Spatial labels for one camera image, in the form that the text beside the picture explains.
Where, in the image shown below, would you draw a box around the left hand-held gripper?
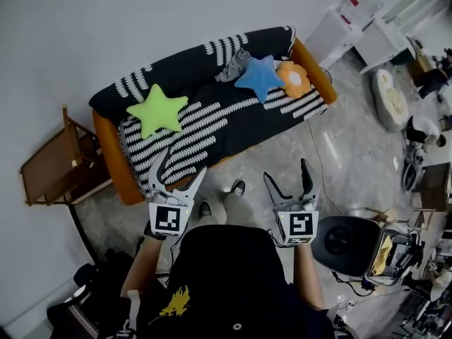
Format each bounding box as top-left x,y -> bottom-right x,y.
148,148 -> 208,238

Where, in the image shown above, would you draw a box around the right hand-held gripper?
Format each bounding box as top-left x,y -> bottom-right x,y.
263,158 -> 321,247

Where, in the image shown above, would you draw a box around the grey shorts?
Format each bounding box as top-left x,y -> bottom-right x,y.
214,49 -> 251,83

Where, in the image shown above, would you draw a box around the person's right forearm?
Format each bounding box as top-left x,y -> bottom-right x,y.
292,244 -> 326,310

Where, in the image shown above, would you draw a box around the person's left forearm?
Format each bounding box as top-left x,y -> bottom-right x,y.
119,237 -> 163,299

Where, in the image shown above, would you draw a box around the person's left hand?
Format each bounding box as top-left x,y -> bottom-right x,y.
143,220 -> 167,242

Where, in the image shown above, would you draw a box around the person's beige trousers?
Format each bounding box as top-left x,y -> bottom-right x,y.
201,192 -> 262,227

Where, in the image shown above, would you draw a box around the green star pillow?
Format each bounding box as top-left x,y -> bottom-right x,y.
126,83 -> 189,140

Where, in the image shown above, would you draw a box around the person's black shirt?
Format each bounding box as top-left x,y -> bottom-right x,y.
105,224 -> 336,339

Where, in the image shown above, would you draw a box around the orange flower pillow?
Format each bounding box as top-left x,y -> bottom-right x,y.
275,61 -> 311,99

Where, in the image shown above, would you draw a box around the blue star pillow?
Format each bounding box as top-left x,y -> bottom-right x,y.
234,54 -> 286,105

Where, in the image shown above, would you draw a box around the metal cart with yellow cloth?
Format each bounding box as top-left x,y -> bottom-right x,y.
363,220 -> 424,289

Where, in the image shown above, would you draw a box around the wooden side table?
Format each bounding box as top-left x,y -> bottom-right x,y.
20,105 -> 114,207

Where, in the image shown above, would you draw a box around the egg shaped floor cushion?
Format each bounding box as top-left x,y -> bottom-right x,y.
371,68 -> 410,132

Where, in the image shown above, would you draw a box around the white water dispenser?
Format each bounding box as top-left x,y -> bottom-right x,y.
304,11 -> 364,70

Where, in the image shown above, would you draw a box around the white cabinet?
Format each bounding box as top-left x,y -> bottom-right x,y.
352,16 -> 417,76

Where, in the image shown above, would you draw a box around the clear water bottle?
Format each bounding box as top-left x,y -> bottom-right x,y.
335,0 -> 385,26

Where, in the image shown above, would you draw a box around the white floor cable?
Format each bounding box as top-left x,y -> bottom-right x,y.
305,118 -> 344,215

